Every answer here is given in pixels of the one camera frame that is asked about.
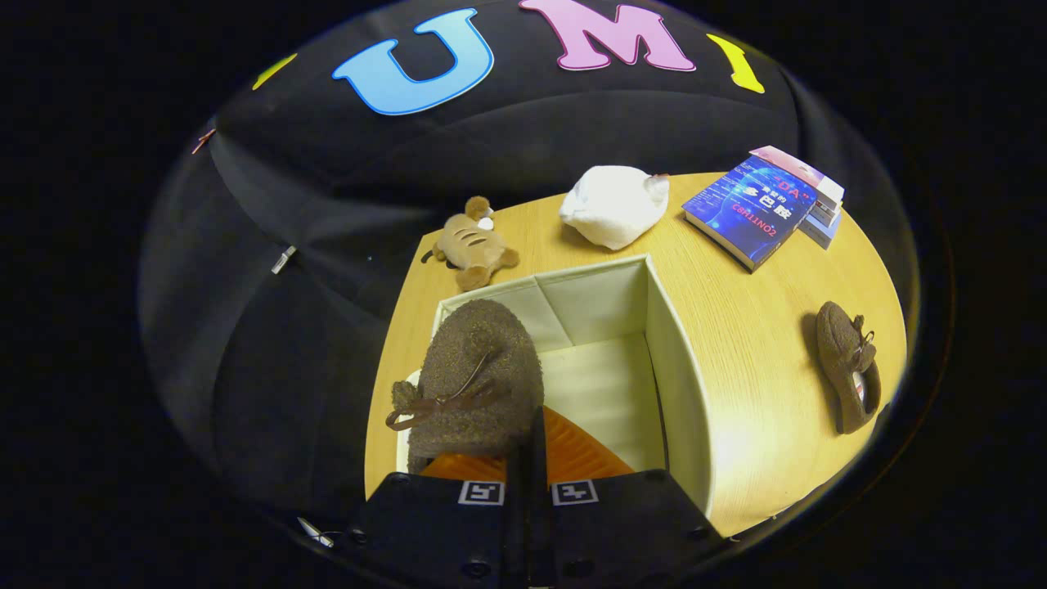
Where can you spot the brown fuzzy shoe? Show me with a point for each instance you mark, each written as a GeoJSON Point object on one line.
{"type": "Point", "coordinates": [483, 360]}
{"type": "Point", "coordinates": [838, 352]}

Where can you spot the fabric storage box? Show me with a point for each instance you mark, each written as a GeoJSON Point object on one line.
{"type": "Point", "coordinates": [597, 311]}

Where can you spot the black backdrop cloth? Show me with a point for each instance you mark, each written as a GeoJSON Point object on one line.
{"type": "Point", "coordinates": [270, 368]}

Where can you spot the pink clip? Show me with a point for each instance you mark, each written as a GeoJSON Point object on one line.
{"type": "Point", "coordinates": [203, 141]}

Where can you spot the brown striped plush toy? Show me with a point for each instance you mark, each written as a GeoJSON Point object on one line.
{"type": "Point", "coordinates": [474, 249]}

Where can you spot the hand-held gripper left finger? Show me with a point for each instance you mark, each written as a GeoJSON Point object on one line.
{"type": "Point", "coordinates": [433, 532]}

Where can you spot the white clip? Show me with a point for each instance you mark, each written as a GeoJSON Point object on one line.
{"type": "Point", "coordinates": [283, 260]}

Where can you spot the white plush toy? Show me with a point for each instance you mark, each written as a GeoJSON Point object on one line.
{"type": "Point", "coordinates": [609, 209]}

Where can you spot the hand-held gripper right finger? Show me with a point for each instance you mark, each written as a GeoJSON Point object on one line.
{"type": "Point", "coordinates": [540, 499]}

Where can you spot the pink and white book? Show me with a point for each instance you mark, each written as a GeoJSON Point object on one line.
{"type": "Point", "coordinates": [818, 182]}

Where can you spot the blue book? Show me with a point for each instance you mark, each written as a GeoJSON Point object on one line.
{"type": "Point", "coordinates": [748, 217]}

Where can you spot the grey-blue book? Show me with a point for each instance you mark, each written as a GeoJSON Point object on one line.
{"type": "Point", "coordinates": [822, 229]}

